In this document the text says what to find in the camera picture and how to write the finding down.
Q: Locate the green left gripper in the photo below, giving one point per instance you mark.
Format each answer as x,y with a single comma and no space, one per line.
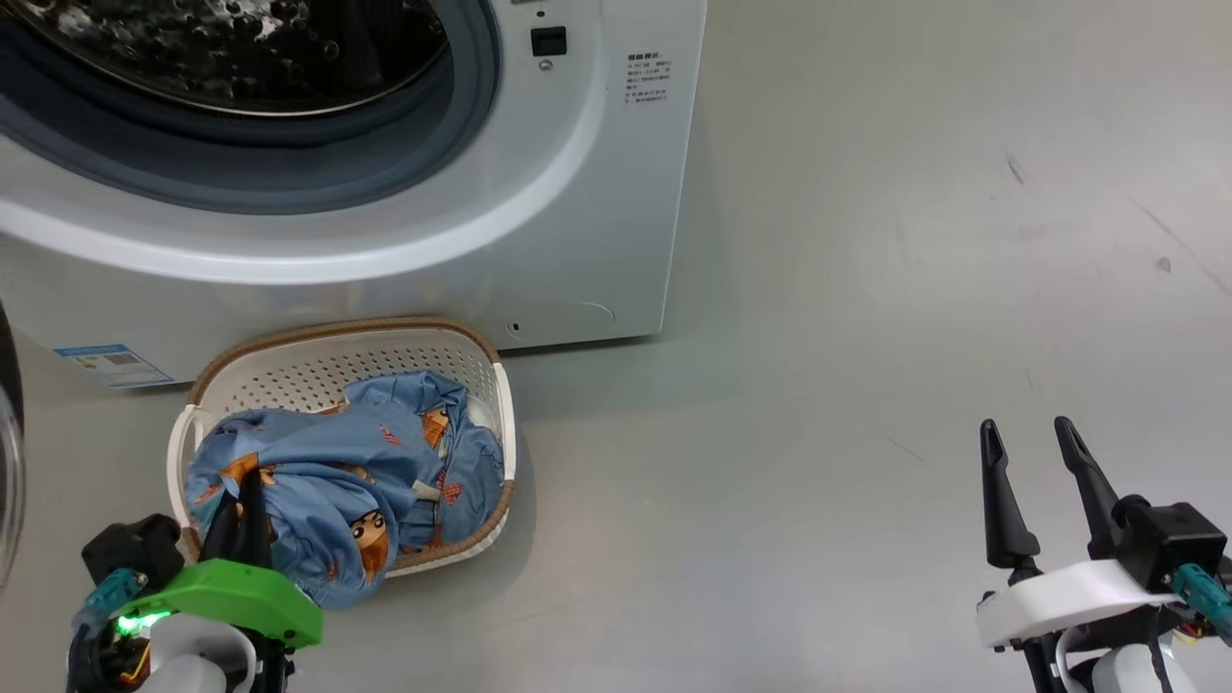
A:
241,592

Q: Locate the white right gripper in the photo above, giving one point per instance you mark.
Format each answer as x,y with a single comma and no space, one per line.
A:
1059,597

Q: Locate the blue cartoon print garment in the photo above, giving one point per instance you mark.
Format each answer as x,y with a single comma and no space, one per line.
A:
308,481
472,462

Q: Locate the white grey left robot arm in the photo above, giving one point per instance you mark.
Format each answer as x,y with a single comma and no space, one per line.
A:
192,654

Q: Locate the white front-load washing machine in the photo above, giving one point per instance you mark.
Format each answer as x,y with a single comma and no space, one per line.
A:
539,212

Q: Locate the stainless steel washing machine drum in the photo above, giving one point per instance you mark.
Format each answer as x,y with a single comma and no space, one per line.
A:
241,48

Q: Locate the white perforated basket brown rim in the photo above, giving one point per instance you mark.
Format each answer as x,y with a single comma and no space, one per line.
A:
318,356

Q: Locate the blue energy label sticker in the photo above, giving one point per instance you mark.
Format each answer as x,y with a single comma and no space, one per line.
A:
111,366

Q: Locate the round drain filter cover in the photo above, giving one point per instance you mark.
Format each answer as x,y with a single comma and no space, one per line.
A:
563,322

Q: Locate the small printed text label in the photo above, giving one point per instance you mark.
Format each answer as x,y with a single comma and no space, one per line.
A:
647,79

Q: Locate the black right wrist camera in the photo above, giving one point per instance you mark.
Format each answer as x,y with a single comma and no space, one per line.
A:
1174,539

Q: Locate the teal left camera connector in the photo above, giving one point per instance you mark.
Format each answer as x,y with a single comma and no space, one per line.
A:
106,592

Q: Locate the teal camera connector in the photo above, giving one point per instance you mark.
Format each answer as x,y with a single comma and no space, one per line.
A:
1203,597
106,592

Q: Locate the teal right camera connector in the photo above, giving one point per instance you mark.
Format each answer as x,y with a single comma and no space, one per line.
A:
1203,597

